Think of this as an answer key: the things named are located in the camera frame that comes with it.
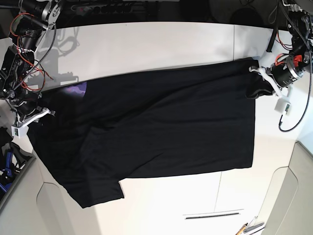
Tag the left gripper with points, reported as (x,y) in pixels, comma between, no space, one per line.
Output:
(272,80)

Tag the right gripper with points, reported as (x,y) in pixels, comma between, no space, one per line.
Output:
(27,111)

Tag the black T-shirt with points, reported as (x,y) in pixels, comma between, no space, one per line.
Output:
(147,124)

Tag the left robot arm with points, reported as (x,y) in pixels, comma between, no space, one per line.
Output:
(299,17)

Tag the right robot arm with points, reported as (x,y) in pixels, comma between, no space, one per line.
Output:
(34,20)

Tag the black round chair base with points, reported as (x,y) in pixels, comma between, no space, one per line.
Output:
(247,17)

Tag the black power strip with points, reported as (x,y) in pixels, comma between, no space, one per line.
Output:
(102,9)

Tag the grey plastic tray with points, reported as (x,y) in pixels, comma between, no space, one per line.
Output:
(288,205)

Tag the black ruler strip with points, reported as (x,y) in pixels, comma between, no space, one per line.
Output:
(212,216)

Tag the yellow black pen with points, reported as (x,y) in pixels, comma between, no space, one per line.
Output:
(242,229)

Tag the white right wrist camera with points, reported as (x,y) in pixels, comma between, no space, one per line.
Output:
(19,132)

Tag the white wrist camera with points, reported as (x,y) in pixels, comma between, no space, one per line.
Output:
(19,132)
(283,107)

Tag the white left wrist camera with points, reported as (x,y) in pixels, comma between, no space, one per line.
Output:
(283,107)

